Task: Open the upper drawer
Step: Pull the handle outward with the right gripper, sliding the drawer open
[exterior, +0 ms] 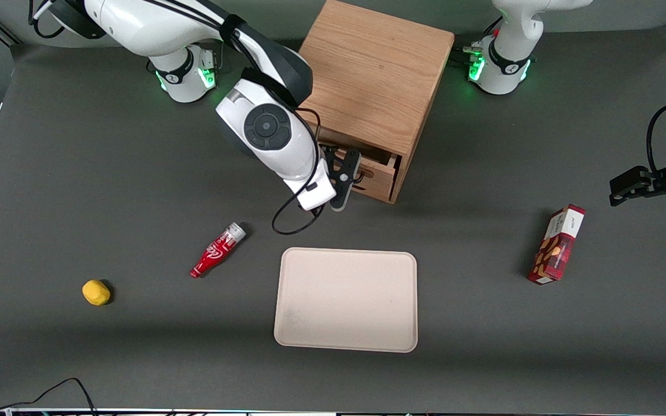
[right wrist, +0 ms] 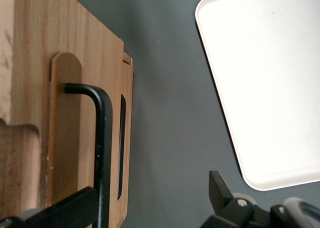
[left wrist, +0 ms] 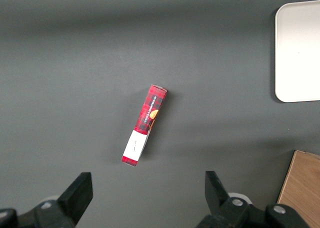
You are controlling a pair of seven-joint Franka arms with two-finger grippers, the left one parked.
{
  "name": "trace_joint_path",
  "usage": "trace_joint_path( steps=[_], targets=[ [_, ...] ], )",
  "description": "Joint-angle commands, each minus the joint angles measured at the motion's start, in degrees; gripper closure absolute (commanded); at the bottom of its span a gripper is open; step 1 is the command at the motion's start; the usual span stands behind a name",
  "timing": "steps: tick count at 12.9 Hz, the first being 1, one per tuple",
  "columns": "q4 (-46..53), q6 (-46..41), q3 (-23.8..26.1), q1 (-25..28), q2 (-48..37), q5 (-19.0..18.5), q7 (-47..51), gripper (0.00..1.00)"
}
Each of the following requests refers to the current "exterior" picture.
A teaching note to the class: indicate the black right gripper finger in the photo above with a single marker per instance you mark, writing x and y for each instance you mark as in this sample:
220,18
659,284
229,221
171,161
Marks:
363,177

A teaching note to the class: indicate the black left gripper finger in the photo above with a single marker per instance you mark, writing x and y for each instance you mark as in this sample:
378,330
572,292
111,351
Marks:
631,178
633,194

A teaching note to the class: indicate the wooden drawer with tab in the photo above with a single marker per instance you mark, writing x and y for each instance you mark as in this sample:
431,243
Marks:
382,168

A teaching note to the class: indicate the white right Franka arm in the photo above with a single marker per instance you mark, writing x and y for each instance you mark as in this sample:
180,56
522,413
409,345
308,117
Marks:
269,124

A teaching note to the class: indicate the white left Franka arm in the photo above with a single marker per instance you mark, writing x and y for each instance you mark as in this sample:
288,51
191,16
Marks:
506,58

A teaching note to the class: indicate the plain wooden drawer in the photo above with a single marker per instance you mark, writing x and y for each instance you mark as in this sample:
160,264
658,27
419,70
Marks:
380,189

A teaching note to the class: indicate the wooden drawer cabinet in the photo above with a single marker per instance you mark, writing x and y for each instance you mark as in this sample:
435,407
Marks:
379,69

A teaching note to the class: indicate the red cookie box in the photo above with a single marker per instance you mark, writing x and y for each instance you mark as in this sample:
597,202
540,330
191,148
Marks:
558,245

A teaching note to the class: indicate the beige plastic tray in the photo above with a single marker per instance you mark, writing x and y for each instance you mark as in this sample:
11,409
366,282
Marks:
346,300

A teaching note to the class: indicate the red cola bottle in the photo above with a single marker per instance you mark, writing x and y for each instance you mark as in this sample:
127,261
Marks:
217,250

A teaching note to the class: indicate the yellow lemon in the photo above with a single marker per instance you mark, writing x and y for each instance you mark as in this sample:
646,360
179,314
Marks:
96,292

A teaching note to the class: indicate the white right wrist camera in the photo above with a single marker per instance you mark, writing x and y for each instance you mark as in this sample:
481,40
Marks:
317,192

